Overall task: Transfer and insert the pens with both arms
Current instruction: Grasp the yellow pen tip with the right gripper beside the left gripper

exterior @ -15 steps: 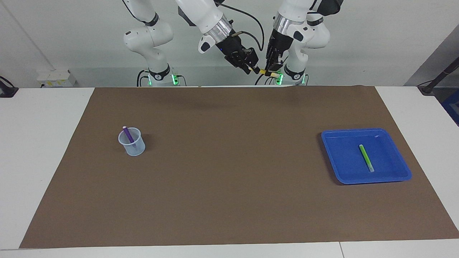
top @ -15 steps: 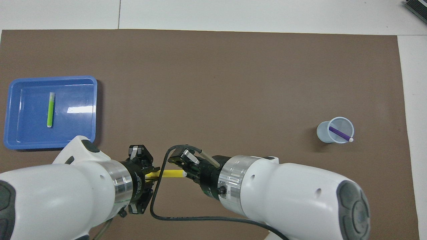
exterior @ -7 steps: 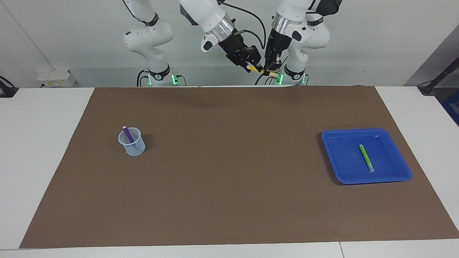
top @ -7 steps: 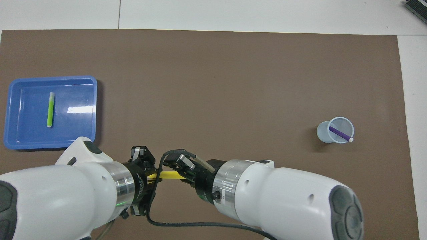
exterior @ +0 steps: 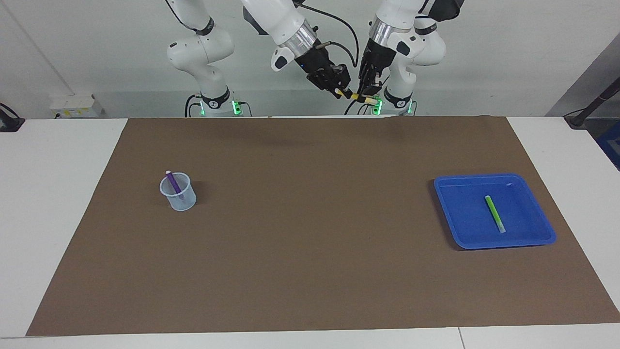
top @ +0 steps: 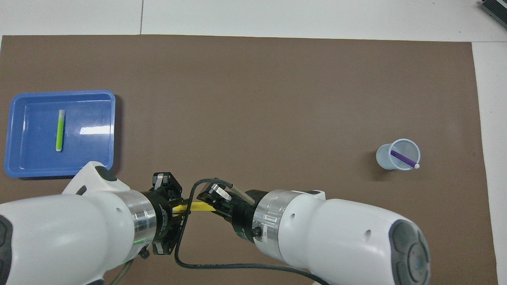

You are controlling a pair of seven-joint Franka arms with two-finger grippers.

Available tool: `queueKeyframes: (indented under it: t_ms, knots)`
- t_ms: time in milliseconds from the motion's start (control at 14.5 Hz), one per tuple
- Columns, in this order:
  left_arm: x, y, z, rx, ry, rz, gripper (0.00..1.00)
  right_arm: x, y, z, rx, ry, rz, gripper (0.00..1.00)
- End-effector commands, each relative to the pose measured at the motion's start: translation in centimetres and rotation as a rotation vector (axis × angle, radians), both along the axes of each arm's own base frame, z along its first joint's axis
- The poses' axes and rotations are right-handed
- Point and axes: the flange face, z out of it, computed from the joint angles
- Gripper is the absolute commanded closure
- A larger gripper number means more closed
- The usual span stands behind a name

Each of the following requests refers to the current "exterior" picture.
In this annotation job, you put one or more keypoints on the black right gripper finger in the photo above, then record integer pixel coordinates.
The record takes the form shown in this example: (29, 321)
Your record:
(346, 89)
(335, 92)

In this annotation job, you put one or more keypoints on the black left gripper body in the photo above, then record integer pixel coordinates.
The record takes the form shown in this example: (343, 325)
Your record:
(373, 63)

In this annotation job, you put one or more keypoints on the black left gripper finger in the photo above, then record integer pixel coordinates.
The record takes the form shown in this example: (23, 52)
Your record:
(374, 90)
(362, 91)

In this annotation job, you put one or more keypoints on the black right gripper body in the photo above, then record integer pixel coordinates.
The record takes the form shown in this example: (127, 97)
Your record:
(322, 70)

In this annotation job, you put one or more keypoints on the yellow pen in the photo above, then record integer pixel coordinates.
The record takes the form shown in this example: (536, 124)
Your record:
(361, 98)

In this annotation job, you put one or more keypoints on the green pen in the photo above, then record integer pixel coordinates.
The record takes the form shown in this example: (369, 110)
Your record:
(495, 213)

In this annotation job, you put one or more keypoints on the purple pen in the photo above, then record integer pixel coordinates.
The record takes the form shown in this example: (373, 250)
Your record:
(173, 183)

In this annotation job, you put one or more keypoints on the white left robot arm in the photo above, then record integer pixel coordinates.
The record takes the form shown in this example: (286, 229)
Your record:
(416, 43)

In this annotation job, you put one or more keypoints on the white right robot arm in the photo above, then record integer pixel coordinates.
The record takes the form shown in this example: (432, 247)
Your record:
(203, 48)

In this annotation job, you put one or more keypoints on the green lit connector block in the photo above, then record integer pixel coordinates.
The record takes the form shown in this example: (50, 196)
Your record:
(379, 109)
(236, 107)

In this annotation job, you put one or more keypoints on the brown table mat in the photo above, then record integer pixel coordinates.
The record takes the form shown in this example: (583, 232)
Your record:
(310, 266)

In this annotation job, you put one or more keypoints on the translucent plastic cup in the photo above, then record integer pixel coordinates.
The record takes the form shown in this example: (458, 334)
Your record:
(188, 201)

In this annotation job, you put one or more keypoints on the blue plastic tray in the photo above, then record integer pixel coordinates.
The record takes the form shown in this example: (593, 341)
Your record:
(528, 218)

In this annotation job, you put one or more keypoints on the black tripod pole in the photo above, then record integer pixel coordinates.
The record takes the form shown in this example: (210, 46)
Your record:
(593, 104)

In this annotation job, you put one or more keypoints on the blue box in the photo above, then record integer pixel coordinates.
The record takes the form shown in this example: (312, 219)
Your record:
(611, 145)

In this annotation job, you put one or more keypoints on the white power strip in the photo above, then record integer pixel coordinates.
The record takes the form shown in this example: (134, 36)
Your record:
(75, 106)

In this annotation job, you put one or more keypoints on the black clamp stand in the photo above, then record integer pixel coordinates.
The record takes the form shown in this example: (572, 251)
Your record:
(9, 123)

